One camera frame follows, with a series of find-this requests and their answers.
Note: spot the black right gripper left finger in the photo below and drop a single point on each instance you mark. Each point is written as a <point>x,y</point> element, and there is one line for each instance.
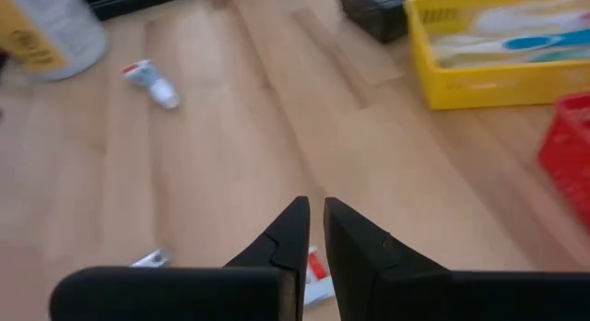
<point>184,295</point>

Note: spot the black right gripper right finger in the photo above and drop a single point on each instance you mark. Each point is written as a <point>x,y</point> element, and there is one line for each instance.
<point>415,295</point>

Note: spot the white red-blue toothpaste tube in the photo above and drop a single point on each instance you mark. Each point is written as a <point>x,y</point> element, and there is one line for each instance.
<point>152,83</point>
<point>318,270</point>

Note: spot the blue white toothbrush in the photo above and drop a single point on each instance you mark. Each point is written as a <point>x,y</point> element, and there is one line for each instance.
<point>530,43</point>
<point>553,57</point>

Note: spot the dark grey nail clipper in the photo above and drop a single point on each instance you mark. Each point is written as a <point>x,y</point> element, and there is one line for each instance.
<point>152,260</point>

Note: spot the red plastic basket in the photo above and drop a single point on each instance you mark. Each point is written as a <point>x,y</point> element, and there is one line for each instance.
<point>569,159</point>

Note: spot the yellow plastic basket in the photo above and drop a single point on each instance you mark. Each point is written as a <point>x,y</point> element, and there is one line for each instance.
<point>484,88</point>

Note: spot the black plastic basket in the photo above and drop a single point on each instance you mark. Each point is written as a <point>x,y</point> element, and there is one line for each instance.
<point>373,21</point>

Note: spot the white canister yellow label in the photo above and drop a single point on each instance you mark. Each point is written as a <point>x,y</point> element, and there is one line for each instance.
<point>60,26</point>

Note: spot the black aluminium table frame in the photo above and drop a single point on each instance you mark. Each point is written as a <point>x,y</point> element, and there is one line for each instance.
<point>129,0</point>

